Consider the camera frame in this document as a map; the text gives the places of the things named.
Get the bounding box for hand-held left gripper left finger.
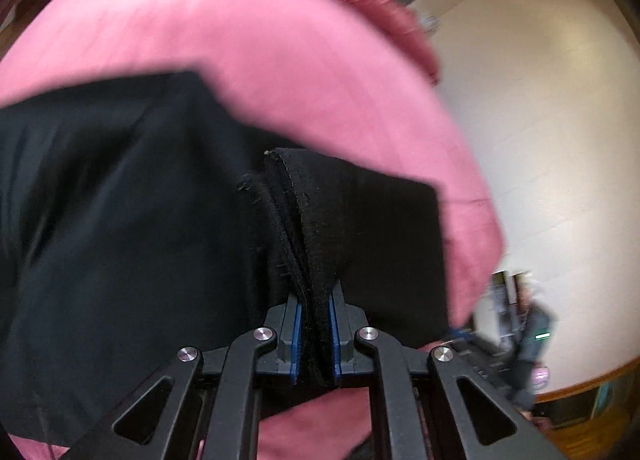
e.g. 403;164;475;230
60;290;303;460

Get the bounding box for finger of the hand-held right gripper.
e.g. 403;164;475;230
448;327;522;396

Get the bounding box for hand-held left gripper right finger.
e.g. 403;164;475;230
327;280;571;460

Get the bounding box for pink bed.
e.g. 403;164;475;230
0;0;507;460

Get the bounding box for black embroidered pants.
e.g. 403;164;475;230
0;71;449;442

